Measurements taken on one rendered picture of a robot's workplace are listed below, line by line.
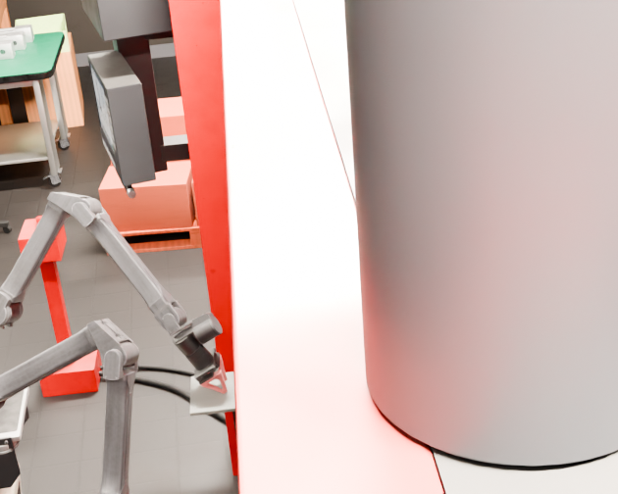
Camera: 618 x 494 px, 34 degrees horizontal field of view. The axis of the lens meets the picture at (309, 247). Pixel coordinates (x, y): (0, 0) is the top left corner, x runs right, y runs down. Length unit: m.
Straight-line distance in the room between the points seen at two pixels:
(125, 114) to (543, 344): 3.12
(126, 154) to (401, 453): 3.10
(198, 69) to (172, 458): 1.70
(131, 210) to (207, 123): 2.48
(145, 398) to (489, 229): 4.26
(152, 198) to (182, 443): 1.86
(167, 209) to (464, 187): 5.39
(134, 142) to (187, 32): 0.47
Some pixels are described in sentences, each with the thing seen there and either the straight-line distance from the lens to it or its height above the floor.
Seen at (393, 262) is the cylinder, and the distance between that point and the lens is 0.49.
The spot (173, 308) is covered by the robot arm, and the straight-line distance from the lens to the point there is 2.75.
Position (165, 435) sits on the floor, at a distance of 4.44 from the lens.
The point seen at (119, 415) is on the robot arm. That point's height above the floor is 1.24.
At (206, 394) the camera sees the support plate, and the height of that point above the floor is 1.00.
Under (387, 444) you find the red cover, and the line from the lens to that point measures 0.55.
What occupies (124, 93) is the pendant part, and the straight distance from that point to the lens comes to 3.53.
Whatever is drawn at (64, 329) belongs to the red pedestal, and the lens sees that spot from 4.72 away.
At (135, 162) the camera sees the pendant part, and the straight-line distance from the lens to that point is 3.61.
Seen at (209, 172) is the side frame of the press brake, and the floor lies 1.30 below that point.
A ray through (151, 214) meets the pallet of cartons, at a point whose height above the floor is 0.23.
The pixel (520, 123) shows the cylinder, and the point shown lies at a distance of 0.43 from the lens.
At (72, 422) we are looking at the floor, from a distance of 4.64.
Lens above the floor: 2.64
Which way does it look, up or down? 27 degrees down
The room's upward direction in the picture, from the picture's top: 5 degrees counter-clockwise
